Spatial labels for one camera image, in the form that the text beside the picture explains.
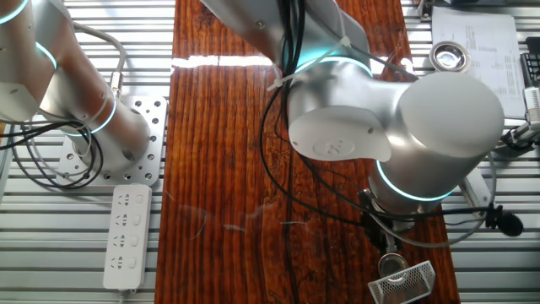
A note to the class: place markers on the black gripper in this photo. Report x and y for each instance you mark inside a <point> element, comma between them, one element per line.
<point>377,226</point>

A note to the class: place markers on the small round steel plate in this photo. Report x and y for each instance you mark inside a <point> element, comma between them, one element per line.
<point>392,266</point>

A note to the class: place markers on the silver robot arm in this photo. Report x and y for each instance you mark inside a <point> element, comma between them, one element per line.
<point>443,114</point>

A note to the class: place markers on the white mesh bent rack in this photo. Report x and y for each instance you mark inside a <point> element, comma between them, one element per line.
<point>405,285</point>

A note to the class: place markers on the black clip microphone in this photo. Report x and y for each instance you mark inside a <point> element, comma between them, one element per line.
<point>510,224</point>

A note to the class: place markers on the shiny steel bowl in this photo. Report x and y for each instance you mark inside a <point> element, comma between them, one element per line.
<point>449,57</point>

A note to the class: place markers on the wood grain table mat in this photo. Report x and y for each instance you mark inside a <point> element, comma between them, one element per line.
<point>219,148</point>

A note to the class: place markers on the printed paper sheet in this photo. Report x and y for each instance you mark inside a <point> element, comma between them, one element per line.
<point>485,42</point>

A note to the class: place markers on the black keyboard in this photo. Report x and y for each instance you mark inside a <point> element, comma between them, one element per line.
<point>532,67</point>

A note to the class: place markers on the white power strip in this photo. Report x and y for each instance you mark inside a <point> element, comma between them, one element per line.
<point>126,236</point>

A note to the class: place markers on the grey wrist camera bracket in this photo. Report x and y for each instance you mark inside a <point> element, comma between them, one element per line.
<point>474,190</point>

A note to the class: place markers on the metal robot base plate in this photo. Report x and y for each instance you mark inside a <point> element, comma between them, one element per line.
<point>156,110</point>

